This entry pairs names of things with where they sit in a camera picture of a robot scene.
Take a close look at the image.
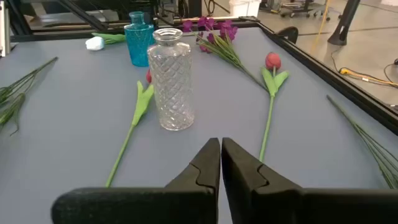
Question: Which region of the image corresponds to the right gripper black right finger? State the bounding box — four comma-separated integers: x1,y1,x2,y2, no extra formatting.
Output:
221,137,398,224

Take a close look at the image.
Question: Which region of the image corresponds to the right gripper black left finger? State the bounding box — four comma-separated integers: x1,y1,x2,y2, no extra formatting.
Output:
50,138,221,224

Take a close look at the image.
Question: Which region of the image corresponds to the red artificial flower spray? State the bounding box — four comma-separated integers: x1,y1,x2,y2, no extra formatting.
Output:
325,95,398,190
0,56,59,137

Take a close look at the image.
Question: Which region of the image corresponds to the red artificial tulip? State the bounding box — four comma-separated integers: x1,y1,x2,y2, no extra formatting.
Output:
104,68,155,189
258,52,290,162

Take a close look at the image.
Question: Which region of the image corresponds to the purple artificial flower spray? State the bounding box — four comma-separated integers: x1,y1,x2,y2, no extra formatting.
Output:
182,16,269,91

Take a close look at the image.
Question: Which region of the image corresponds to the clear cut-glass vase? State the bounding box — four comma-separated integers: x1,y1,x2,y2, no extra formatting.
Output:
147,27,195,131

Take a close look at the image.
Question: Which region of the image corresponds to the blue cut-glass vase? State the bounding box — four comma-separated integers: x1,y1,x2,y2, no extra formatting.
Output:
124,11,155,68

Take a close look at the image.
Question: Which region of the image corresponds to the black rounded object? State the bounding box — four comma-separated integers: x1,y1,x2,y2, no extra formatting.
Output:
275,26,299,44

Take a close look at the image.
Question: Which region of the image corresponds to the black stand leg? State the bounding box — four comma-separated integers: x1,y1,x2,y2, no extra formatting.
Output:
327,0,361,47

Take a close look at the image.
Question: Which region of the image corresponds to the office chair wheeled base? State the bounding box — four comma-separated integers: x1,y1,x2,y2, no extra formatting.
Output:
279,0,332,19

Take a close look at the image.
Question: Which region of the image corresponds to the white plastic bin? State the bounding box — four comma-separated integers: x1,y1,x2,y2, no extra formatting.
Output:
229,0,262,18

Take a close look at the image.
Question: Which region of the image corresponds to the black table frame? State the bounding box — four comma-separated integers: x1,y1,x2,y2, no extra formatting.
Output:
9,15,398,136

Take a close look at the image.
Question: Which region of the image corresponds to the yellow floor cable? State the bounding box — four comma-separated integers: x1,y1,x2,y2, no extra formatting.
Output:
338,67,398,88

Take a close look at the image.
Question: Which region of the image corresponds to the yellow hanging cable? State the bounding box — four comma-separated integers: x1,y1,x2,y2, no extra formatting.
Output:
310,0,331,50

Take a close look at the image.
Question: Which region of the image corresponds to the aluminium frame post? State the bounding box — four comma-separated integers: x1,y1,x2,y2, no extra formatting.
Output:
0,0,11,58

